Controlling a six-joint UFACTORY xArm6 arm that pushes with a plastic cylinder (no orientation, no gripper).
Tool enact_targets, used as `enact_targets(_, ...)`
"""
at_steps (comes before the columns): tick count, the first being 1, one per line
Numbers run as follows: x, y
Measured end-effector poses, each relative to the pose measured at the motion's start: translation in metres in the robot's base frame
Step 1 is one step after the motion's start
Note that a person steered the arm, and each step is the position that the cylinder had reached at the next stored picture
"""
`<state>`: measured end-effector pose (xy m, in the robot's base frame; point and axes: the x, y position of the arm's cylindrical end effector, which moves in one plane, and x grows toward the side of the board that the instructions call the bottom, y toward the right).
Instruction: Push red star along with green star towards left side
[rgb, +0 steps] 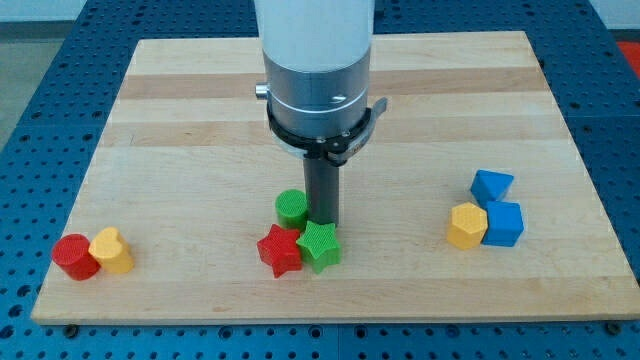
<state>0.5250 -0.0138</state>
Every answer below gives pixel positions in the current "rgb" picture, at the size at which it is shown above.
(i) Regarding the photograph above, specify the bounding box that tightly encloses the blue triangle block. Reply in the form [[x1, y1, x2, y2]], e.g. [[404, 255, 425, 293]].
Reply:
[[470, 169, 514, 208]]

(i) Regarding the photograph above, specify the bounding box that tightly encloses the yellow heart block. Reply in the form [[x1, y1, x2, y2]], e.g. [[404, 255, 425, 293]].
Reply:
[[89, 227, 135, 274]]

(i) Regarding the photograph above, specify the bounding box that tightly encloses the green star block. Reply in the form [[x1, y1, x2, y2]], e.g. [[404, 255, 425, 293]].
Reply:
[[296, 221, 342, 274]]

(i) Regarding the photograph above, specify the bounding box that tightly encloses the red cylinder block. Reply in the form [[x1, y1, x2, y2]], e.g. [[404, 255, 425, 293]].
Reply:
[[51, 234, 101, 281]]

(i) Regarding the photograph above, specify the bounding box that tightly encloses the light wooden board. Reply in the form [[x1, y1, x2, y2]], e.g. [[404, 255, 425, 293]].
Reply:
[[32, 31, 639, 325]]

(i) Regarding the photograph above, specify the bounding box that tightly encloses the red star block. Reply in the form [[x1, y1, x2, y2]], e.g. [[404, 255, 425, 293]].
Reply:
[[256, 224, 302, 278]]

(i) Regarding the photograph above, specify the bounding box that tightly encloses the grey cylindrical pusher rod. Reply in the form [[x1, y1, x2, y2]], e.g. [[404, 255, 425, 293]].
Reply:
[[303, 159, 339, 225]]

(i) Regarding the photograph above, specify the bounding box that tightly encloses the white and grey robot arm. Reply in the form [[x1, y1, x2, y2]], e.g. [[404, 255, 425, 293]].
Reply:
[[254, 0, 387, 167]]

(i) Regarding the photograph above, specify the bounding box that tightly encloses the yellow hexagon block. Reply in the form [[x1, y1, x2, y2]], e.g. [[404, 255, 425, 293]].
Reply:
[[446, 202, 488, 250]]

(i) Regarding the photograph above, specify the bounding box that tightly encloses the green cylinder block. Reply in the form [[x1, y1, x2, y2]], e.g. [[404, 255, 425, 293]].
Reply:
[[275, 189, 308, 231]]

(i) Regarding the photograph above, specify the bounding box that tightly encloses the blue cube block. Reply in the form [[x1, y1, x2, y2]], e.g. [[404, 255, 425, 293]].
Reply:
[[482, 201, 524, 247]]

